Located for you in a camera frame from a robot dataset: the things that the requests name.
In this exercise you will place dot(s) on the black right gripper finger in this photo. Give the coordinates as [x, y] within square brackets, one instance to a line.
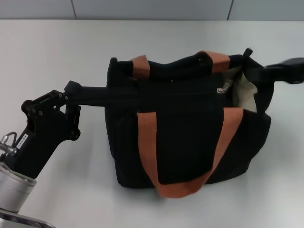
[291, 77]
[287, 65]

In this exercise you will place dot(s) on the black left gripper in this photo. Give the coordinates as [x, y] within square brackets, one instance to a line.
[40, 140]

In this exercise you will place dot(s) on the silver metal zipper pull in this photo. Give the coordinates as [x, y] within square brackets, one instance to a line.
[222, 90]

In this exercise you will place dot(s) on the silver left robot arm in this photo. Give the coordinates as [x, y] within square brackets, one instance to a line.
[14, 190]

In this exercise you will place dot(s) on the silver-edged robot torso housing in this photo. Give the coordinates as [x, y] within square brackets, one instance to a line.
[26, 219]

